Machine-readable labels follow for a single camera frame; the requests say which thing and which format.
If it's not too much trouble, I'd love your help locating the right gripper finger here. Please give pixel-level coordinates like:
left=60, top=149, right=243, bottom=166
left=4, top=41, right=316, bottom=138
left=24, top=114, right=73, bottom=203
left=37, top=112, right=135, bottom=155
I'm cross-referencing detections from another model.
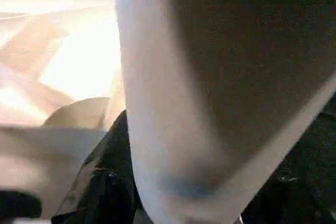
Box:
left=51, top=110, right=141, bottom=224

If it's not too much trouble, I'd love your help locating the white plastic table top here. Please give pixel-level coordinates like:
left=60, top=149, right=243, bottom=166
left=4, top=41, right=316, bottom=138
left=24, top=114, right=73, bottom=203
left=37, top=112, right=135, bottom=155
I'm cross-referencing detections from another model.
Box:
left=0, top=0, right=138, bottom=224

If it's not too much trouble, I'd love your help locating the white plastic table leg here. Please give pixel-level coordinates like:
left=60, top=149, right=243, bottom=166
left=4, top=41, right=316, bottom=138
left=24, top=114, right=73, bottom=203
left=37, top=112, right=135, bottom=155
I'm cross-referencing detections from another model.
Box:
left=111, top=0, right=336, bottom=224

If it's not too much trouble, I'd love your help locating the black plastic mat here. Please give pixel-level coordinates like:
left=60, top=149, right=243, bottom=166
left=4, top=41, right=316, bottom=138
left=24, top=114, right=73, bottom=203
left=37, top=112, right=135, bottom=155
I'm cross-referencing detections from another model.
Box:
left=0, top=0, right=336, bottom=224

